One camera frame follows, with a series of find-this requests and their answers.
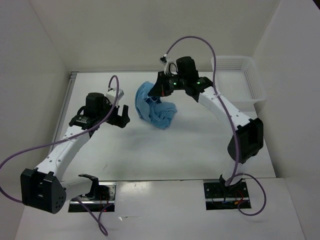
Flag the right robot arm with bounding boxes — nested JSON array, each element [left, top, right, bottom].
[[148, 54, 264, 197]]

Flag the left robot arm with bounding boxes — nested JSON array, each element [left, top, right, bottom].
[[20, 88, 130, 214]]

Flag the white plastic basket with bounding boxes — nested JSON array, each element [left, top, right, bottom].
[[211, 56, 267, 109]]

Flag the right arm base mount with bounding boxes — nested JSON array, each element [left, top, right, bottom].
[[203, 179, 252, 211]]

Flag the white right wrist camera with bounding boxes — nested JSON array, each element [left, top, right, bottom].
[[159, 53, 177, 75]]

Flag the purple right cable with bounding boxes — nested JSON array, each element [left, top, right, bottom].
[[163, 36, 268, 217]]

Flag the light blue shorts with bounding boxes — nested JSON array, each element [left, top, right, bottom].
[[134, 81, 178, 130]]

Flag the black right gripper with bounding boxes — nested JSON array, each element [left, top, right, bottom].
[[148, 70, 187, 97]]

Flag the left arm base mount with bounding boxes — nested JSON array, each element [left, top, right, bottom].
[[76, 181, 117, 213]]

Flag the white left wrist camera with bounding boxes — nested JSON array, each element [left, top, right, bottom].
[[105, 88, 124, 107]]

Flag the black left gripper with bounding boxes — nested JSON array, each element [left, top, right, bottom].
[[97, 96, 130, 128]]

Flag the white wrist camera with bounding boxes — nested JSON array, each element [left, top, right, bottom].
[[105, 88, 124, 107], [159, 53, 177, 75]]

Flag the aluminium table edge rail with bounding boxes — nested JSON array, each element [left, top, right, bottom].
[[52, 71, 79, 142]]

